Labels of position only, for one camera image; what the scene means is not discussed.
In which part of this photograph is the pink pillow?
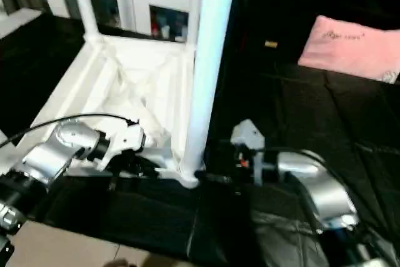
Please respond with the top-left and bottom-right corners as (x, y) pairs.
(297, 15), (400, 84)

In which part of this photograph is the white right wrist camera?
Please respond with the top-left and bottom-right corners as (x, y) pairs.
(231, 119), (265, 153)

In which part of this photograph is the white plastic table top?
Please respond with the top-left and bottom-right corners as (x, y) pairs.
(12, 33), (208, 190)

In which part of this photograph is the black work mat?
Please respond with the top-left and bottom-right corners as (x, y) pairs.
(0, 12), (400, 266)

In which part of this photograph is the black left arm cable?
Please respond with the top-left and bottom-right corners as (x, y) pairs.
(0, 113), (139, 150)

